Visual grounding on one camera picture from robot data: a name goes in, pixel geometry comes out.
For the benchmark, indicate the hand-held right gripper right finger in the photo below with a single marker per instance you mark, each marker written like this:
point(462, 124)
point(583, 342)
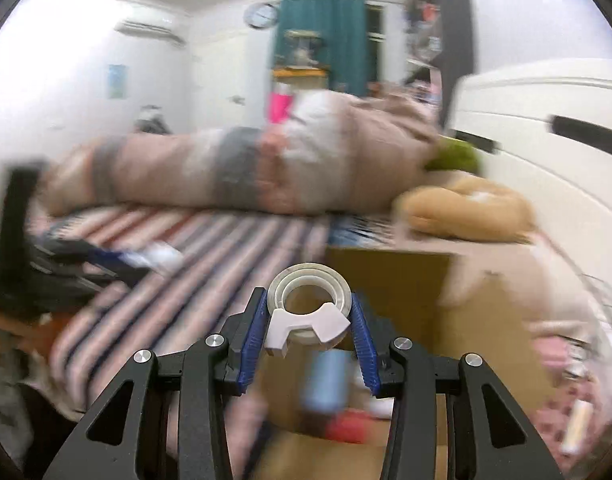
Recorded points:
point(367, 350)

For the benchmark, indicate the small white bottle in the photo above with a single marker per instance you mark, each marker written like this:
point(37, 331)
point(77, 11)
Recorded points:
point(160, 256)

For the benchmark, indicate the rolled pink grey quilt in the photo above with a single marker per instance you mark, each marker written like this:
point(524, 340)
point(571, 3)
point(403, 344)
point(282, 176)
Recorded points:
point(185, 170)

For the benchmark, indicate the blue square device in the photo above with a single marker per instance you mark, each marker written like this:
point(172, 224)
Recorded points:
point(326, 380)

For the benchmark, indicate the white tape dispenser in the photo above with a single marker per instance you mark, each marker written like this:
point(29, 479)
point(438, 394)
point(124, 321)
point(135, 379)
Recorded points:
point(306, 325)

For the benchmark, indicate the yellow table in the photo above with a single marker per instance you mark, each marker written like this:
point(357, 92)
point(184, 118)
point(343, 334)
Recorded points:
point(301, 74)

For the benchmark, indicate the brown cardboard box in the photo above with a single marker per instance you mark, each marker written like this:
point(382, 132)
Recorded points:
point(386, 270)

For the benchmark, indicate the black bookshelf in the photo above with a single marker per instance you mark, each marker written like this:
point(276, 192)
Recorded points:
point(453, 35)

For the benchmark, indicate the pink spray bottle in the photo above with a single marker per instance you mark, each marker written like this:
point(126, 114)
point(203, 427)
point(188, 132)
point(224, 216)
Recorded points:
point(351, 425)

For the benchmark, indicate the window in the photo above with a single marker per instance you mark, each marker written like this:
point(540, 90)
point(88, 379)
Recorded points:
point(376, 40)

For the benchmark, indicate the person's left hand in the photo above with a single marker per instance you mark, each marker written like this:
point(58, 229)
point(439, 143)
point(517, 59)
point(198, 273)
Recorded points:
point(30, 332)

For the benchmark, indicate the pink dotted cloth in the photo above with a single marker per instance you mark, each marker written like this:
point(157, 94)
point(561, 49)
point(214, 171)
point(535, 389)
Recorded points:
point(551, 410)

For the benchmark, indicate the white air conditioner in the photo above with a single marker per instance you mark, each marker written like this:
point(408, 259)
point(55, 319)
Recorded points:
point(148, 31)

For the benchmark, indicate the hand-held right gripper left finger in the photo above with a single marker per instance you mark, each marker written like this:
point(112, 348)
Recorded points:
point(251, 350)

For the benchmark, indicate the green plush toy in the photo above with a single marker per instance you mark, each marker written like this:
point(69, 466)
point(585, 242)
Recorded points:
point(456, 156)

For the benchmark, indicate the glass display case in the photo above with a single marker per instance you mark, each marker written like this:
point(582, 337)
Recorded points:
point(302, 49)

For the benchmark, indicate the brown plush toy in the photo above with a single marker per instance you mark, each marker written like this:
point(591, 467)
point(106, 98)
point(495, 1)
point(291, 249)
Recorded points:
point(461, 210)

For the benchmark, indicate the pink bag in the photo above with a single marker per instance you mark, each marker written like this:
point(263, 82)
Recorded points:
point(281, 109)

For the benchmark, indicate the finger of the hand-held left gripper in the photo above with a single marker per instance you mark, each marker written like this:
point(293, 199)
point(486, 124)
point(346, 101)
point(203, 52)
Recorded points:
point(120, 277)
point(100, 255)

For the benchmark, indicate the white bed headboard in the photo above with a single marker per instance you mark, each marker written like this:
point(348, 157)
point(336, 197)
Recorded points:
point(536, 150)

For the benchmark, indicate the light blue wall poster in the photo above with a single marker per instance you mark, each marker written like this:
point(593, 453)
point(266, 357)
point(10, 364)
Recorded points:
point(117, 81)

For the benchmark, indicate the white door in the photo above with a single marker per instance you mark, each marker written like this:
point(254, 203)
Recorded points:
point(220, 80)

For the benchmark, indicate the teal curtain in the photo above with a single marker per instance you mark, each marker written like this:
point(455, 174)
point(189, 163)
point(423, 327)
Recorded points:
point(341, 40)

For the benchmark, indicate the round wall clock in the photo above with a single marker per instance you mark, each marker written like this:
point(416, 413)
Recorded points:
point(262, 15)

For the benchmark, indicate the white tube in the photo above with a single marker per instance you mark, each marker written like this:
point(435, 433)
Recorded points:
point(577, 427)

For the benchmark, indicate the beige quilted pillow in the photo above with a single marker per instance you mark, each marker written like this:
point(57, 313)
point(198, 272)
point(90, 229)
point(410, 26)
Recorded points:
point(536, 290)

